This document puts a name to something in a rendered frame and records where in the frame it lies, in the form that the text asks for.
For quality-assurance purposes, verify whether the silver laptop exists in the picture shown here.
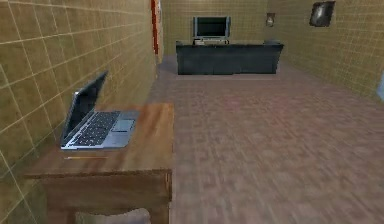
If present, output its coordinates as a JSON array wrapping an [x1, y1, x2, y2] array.
[[59, 70, 141, 151]]

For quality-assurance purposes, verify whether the dark grey tv cabinet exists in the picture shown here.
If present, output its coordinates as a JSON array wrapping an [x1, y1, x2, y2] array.
[[175, 39, 285, 76]]

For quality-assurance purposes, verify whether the brown wooden desk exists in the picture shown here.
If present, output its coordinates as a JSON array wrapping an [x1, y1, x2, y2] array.
[[23, 102, 175, 224]]

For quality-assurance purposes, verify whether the silver television set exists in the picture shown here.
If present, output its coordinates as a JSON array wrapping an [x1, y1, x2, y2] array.
[[192, 15, 232, 42]]

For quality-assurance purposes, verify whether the orange pencil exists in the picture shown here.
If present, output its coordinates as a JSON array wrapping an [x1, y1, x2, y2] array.
[[63, 155, 110, 160]]

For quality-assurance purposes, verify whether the large dark framed picture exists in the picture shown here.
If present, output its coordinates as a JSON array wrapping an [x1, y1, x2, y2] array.
[[308, 0, 337, 28]]

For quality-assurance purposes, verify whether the red door frame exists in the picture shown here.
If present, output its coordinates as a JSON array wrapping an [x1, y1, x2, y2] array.
[[150, 0, 164, 64]]

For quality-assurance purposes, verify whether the small framed wall picture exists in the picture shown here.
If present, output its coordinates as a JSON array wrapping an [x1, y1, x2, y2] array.
[[265, 12, 276, 28]]

